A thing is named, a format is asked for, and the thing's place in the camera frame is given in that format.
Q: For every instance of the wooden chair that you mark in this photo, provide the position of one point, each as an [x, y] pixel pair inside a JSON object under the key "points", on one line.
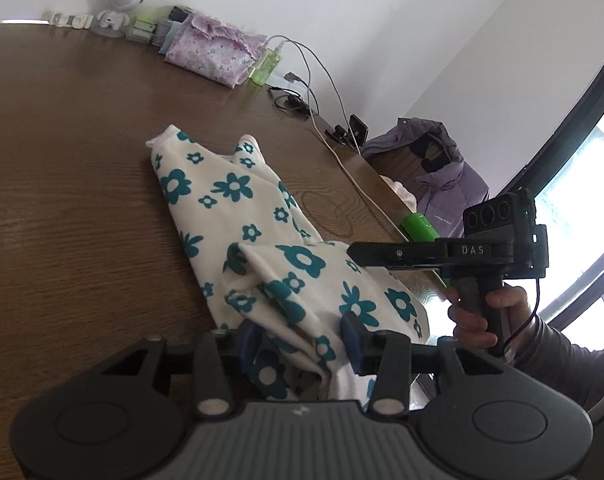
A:
{"points": [[401, 165]]}

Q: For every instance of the white teal floral garment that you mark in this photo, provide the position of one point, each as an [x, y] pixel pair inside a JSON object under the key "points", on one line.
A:
{"points": [[258, 258]]}

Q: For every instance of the purple jacket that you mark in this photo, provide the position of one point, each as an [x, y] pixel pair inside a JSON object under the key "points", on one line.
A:
{"points": [[452, 184]]}

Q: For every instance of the white power strip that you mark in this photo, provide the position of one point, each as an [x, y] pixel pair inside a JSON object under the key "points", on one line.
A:
{"points": [[63, 20]]}

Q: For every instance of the right forearm grey sleeve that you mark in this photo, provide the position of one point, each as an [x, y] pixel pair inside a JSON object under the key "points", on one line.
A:
{"points": [[551, 358]]}

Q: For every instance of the pink floral folded garment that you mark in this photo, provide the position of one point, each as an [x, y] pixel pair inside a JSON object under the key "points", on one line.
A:
{"points": [[215, 50]]}

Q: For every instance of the cream plush item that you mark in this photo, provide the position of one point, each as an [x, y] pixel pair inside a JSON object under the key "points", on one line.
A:
{"points": [[408, 198]]}

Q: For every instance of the black phone on stand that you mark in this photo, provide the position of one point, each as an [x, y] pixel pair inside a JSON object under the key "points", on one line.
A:
{"points": [[355, 134]]}

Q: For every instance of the small green boxes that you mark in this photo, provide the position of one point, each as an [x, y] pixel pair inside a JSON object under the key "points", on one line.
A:
{"points": [[140, 30]]}

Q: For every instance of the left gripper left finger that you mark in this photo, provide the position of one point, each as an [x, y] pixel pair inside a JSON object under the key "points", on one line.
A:
{"points": [[247, 341]]}

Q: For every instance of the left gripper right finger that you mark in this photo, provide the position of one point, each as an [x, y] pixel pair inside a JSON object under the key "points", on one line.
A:
{"points": [[360, 345]]}

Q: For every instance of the green sanitizer bottle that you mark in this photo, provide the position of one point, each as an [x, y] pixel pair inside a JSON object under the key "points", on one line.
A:
{"points": [[267, 64]]}

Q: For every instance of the black box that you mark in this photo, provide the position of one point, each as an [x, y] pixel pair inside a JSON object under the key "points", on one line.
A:
{"points": [[180, 13]]}

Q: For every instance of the white robot figurine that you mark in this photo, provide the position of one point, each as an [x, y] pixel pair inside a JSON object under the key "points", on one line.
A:
{"points": [[112, 20]]}

